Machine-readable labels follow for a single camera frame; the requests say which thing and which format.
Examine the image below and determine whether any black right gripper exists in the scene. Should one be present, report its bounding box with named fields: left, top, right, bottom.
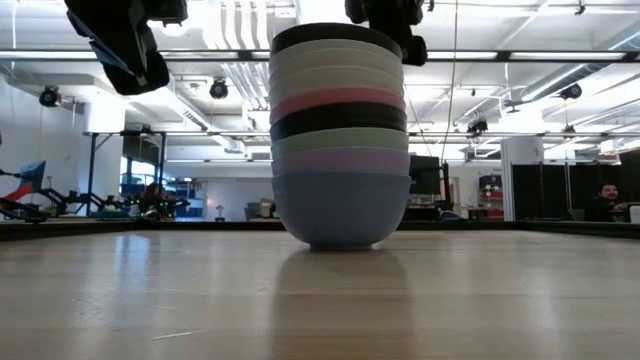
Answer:
left=344, top=0, right=429, bottom=67

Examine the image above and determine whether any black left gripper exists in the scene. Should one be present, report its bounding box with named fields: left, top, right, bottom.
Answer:
left=64, top=0, right=189, bottom=96

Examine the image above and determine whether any black bowl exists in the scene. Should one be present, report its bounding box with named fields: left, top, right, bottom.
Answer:
left=270, top=22, right=404, bottom=59
left=269, top=102, right=409, bottom=143

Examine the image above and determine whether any white bowl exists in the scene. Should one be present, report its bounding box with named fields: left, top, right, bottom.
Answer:
left=269, top=38, right=404, bottom=71
left=268, top=64, right=406, bottom=109
left=268, top=49, right=405, bottom=86

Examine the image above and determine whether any purple bowl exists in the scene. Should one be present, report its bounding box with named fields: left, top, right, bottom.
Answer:
left=271, top=147, right=412, bottom=177

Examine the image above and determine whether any black monitor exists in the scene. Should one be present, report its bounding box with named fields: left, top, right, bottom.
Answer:
left=408, top=154, right=444, bottom=197

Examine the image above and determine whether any person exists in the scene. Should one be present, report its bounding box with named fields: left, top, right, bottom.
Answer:
left=584, top=182, right=627, bottom=223
left=139, top=182, right=166, bottom=219

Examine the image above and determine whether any blue bowl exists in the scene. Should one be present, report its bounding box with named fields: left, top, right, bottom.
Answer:
left=272, top=171, right=413, bottom=251

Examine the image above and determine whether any blue and red panel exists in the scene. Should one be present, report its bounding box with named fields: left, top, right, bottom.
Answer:
left=2, top=159, right=47, bottom=204

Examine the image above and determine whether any white pillar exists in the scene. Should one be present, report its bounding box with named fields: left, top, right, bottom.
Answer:
left=501, top=137, right=545, bottom=222

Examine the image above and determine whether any red shelf unit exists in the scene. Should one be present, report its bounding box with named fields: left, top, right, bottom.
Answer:
left=478, top=173, right=504, bottom=220

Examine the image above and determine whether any black partition screen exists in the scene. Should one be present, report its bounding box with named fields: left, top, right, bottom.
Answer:
left=510, top=162, right=640, bottom=222

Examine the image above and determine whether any thin hanging cable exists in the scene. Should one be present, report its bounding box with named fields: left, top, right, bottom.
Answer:
left=439, top=0, right=460, bottom=162

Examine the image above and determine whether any black rack frame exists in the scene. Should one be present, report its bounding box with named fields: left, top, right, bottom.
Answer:
left=82, top=130, right=169, bottom=219

